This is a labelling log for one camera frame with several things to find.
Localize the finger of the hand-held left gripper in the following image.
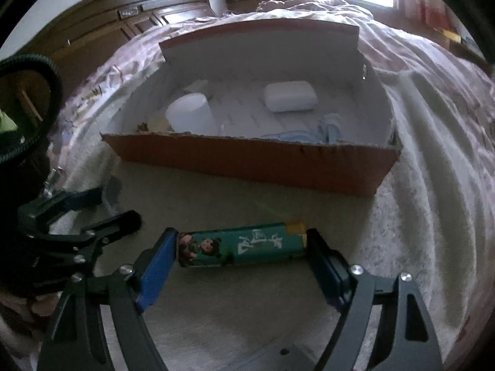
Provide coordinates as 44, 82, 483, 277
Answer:
21, 210, 143, 279
17, 185, 105, 225

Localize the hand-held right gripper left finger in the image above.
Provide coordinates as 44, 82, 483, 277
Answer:
37, 227, 179, 371

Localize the translucent plastic cup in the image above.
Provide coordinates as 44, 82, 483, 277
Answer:
165, 93, 219, 137

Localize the green printed packet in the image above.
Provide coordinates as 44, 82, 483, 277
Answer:
176, 221, 308, 268

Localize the pink white curtain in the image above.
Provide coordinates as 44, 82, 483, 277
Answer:
394, 0, 457, 32

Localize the white charger plug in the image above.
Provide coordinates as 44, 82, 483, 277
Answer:
185, 79, 213, 99

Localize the dark wooden headboard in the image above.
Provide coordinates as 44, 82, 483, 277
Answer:
11, 0, 217, 86

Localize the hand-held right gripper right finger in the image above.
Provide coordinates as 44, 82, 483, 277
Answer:
305, 228, 445, 371

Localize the white fluffy blanket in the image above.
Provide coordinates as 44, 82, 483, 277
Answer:
39, 73, 495, 371

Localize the black braided cable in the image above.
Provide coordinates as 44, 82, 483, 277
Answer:
0, 55, 63, 163

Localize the white earbuds case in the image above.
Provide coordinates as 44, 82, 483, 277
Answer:
264, 80, 318, 113

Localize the orange cardboard box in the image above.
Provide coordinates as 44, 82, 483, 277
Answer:
100, 19, 403, 198

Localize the pink duvet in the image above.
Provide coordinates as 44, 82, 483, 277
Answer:
58, 0, 495, 171

